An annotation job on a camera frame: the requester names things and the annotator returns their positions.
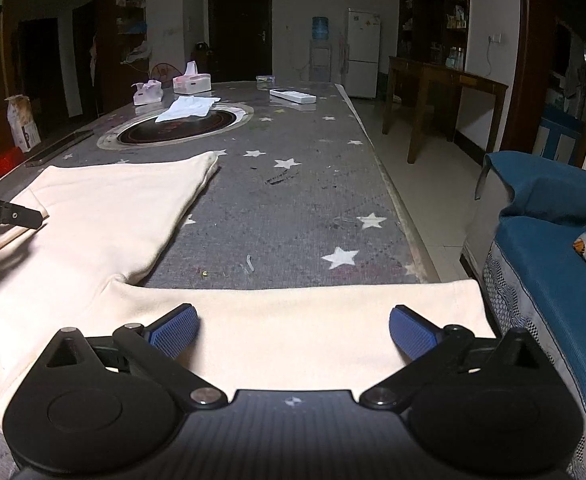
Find white cloth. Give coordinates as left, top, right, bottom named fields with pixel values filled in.
left=154, top=96, right=221, bottom=123

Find white water dispenser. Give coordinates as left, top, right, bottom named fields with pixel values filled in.
left=309, top=40, right=333, bottom=82

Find wooden side table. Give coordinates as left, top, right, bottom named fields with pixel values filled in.
left=382, top=56, right=509, bottom=164

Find dark wooden door frame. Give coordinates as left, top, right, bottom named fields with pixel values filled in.
left=500, top=0, right=586, bottom=168

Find dark wooden door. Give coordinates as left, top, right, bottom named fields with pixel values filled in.
left=208, top=0, right=273, bottom=83

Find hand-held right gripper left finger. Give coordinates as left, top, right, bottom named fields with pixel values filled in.
left=38, top=304, right=229, bottom=411

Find dark flat phone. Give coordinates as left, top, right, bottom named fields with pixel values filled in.
left=25, top=129, right=95, bottom=167

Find red plastic stool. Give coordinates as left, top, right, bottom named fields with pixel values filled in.
left=0, top=147, right=26, bottom=186

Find round black built-in hotplate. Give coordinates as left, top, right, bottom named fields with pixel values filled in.
left=98, top=102, right=254, bottom=151

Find pink tissue box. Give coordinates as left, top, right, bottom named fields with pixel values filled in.
left=173, top=61, right=212, bottom=94

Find white rectangular device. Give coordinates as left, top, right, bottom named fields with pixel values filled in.
left=269, top=88, right=317, bottom=106

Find cream pants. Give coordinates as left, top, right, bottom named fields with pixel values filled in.
left=0, top=151, right=496, bottom=433

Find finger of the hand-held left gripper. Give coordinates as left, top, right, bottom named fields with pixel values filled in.
left=0, top=195, right=44, bottom=231

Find small pink tissue pack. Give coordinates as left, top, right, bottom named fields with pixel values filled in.
left=132, top=80, right=165, bottom=106

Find white refrigerator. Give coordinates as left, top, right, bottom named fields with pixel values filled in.
left=343, top=8, right=380, bottom=99

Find blue sofa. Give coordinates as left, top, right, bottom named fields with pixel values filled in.
left=460, top=151, right=586, bottom=480

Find white paper bag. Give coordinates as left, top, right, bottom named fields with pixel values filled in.
left=5, top=94, right=42, bottom=153

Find arched wooden shelf unit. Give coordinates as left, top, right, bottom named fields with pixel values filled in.
left=0, top=0, right=146, bottom=161

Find grey star-print tablecloth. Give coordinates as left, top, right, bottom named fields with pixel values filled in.
left=0, top=80, right=441, bottom=480

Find dark wooden display cabinet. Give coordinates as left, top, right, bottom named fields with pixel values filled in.
left=398, top=0, right=471, bottom=73

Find electric fan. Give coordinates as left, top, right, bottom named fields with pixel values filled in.
left=150, top=62, right=184, bottom=86

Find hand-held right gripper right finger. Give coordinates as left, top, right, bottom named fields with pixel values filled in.
left=359, top=304, right=549, bottom=411

